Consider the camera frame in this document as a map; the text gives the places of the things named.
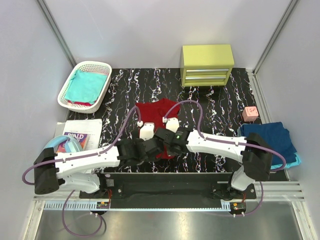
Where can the pink cube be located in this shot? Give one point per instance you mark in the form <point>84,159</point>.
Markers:
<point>250,113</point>

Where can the aluminium frame post right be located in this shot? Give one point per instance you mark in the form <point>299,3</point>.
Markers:
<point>276,33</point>

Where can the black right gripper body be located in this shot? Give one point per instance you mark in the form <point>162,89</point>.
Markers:
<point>171,153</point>

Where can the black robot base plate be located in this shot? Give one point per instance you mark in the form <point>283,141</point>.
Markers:
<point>167,191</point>

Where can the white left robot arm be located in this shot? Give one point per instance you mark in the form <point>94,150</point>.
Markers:
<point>69,170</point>

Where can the white plastic laundry basket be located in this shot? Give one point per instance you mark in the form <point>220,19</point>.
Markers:
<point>86,66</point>

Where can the red t shirt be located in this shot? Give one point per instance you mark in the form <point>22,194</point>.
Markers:
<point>153,112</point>

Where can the pink folded shirt in basket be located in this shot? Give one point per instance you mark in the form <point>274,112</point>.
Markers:
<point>81,103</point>

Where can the aluminium frame post left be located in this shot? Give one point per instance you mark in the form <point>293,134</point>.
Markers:
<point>44,8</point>

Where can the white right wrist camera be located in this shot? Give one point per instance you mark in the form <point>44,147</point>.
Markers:
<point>172,124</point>

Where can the yellow green drawer cabinet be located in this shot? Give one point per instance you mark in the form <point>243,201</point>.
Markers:
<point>206,65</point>

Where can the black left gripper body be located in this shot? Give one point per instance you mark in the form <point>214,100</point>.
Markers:
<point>132,152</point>

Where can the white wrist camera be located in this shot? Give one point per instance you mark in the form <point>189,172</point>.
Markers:
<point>147,131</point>
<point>172,124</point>

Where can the colourful Roald Dahl book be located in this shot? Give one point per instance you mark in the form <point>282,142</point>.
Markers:
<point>72,142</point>

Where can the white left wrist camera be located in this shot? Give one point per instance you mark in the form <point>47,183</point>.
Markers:
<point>147,131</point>

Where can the blue t shirt pile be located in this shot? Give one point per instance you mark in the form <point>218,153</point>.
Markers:
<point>274,134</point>

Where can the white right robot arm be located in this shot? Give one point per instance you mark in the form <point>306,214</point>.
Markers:
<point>251,152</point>

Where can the teal folded t shirt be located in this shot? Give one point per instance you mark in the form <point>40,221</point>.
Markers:
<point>85,86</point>

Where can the light blue shirt under pile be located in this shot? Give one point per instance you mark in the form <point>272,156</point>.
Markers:
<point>297,161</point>

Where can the aluminium frame post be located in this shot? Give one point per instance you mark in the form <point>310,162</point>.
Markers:
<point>44,8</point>
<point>276,33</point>

